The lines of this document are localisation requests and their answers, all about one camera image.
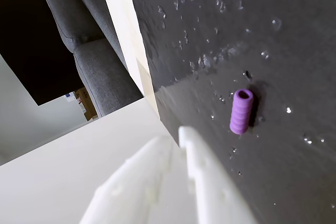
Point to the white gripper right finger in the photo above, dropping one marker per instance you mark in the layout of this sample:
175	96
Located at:
210	182

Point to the brown cardboard box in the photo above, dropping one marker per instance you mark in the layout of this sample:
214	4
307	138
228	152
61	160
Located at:
88	103

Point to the grey fabric chair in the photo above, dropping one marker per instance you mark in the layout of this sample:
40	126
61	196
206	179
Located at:
99	77

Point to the purple ribbed pen grip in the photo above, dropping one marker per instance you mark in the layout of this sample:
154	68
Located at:
241	111

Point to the black table mat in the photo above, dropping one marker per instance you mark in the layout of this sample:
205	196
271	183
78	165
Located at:
262	37

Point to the black panel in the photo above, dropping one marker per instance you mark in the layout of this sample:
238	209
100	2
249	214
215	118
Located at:
31	51

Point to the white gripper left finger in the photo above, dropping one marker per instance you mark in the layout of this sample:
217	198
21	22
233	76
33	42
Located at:
126	190

